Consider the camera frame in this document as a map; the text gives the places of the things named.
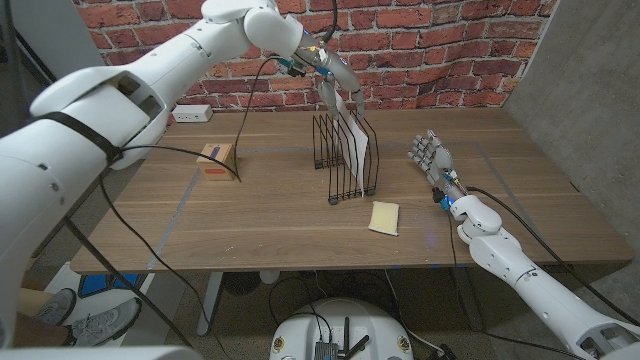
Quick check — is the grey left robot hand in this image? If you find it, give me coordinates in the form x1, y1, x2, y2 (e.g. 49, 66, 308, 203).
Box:
294, 32, 366, 119

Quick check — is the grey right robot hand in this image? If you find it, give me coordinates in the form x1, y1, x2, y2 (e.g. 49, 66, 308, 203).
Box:
407, 129, 469, 201

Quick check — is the white paper file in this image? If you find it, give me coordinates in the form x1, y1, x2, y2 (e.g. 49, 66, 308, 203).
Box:
332, 90, 370, 198

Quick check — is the yellow sponge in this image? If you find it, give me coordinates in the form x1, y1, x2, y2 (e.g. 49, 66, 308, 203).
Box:
368, 200, 401, 237

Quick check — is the red brick printed backdrop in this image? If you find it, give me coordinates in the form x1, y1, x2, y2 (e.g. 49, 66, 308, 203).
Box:
72, 0, 559, 137

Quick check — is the white power strip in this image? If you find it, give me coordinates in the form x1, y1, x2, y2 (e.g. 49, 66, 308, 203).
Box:
171, 104, 214, 124

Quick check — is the white robot torso base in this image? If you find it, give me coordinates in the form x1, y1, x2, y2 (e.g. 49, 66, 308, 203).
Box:
269, 298, 415, 360

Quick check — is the grey computer box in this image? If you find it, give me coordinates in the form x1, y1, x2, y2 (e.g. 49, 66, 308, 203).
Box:
313, 341, 340, 360

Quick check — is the white table leg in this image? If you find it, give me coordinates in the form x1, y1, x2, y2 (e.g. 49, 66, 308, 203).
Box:
196, 271, 225, 337

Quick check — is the blue item under table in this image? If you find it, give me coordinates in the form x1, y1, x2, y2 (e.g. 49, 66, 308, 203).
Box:
78, 273, 149, 299

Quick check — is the grey sneaker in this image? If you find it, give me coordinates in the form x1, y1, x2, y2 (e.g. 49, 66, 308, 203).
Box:
34, 288, 77, 326
67, 297, 143, 347

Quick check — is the person's leg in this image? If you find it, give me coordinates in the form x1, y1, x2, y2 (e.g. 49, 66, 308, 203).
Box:
12, 287, 72, 350

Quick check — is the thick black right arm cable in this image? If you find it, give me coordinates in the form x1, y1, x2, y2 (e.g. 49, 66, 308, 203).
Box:
465, 185, 640, 327

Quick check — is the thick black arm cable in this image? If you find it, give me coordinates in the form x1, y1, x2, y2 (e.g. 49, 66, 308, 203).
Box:
465, 185, 640, 327
112, 54, 294, 184

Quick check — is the black wire file holder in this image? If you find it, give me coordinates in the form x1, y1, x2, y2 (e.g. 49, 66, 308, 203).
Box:
312, 109, 380, 206

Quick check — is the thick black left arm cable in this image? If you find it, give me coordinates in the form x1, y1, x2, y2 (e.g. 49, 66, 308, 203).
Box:
112, 54, 294, 184

